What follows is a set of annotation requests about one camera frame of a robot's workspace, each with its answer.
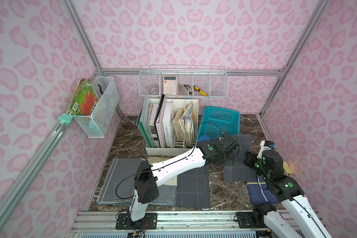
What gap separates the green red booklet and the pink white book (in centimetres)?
33

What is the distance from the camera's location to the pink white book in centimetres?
80

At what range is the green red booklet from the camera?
0.68m
